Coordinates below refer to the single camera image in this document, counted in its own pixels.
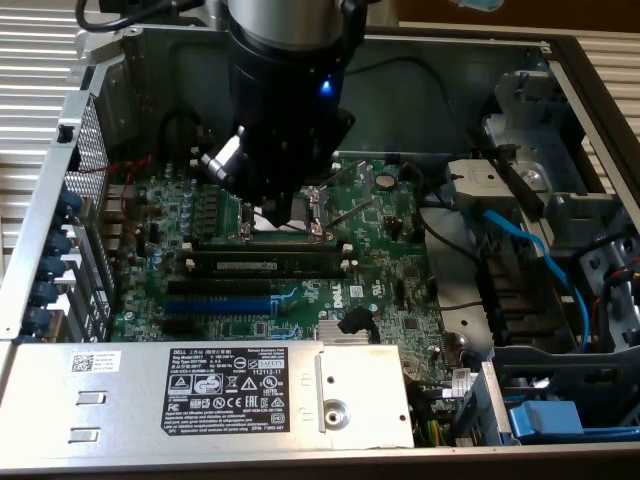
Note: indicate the long black expansion slot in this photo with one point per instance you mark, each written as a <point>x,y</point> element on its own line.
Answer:
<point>220,287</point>

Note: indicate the silver power supply unit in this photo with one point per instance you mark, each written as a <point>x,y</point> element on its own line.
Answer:
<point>125,400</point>

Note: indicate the black slanted bar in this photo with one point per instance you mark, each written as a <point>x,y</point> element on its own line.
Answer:
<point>521,186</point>

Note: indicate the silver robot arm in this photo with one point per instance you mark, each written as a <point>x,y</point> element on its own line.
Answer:
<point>290,20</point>

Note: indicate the silver finned chipset heatsink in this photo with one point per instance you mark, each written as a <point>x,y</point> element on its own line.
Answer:
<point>332,334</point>

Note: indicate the grey metal PC case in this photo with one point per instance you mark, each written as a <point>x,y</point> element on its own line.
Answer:
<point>400,115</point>

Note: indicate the blue card retainer clip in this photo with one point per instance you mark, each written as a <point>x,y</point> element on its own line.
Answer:
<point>45,293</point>
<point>51,268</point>
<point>59,243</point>
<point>71,202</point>
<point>38,318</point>

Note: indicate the short black expansion slot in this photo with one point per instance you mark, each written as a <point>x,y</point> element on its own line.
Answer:
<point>178,326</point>

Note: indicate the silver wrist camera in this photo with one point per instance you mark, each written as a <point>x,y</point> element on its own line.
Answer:
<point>222,155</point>

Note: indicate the thin metal locking lever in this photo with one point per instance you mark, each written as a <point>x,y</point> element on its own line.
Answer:
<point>350,211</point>

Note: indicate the black RAM slot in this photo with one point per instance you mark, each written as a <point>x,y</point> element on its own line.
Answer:
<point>270,275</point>
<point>270,246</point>

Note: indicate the CPU socket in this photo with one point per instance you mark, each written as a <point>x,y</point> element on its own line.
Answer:
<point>312,215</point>

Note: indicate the metal rear port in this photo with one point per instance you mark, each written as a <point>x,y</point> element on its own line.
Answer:
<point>120,192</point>
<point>111,246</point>
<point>112,230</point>
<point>116,211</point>

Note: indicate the green RAM stick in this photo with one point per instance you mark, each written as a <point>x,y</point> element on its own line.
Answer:
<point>300,262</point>

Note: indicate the round coin battery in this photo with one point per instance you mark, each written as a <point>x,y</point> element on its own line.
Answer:
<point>385,181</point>

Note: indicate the grey plastic bracket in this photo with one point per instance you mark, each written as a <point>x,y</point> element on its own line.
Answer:
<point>475,180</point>

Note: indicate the grey metal disk bay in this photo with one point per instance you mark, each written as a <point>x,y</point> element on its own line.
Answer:
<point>565,210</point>

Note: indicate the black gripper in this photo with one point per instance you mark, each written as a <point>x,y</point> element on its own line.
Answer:
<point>290,115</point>

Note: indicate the green Dell motherboard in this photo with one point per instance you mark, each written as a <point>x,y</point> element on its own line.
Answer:
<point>390,250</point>

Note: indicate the blue plastic latch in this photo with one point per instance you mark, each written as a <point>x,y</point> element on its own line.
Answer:
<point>545,420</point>

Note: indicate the blue expansion slot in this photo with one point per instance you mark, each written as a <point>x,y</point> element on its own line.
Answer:
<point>220,306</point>

